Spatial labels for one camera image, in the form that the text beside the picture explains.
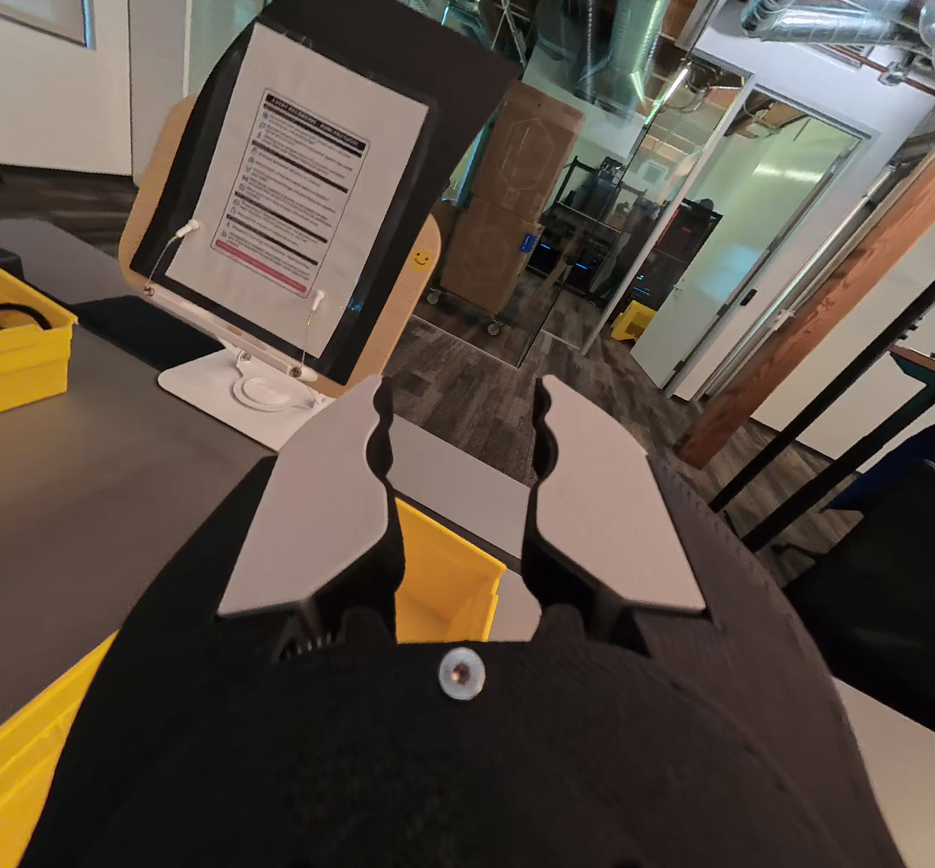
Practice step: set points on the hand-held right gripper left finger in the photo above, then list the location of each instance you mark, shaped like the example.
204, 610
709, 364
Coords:
314, 517

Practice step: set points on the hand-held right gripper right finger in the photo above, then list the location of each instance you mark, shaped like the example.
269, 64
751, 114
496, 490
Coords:
613, 517

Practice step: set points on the yellow plastic bin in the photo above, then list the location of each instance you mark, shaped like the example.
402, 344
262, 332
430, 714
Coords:
445, 576
29, 364
634, 324

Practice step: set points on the white sign stand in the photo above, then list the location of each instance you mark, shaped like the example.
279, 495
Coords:
219, 389

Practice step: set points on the black pole stand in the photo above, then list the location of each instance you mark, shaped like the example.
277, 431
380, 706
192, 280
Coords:
803, 421

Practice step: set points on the metal dolly cart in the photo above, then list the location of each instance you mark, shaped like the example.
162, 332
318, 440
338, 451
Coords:
467, 309

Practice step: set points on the yellow smiley sticker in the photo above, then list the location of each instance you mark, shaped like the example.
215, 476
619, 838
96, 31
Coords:
421, 256

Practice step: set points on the large cardboard box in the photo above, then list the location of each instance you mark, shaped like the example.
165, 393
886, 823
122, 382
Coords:
529, 152
486, 261

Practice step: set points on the framed instruction sign board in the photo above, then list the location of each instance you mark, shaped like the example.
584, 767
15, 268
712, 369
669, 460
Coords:
307, 174

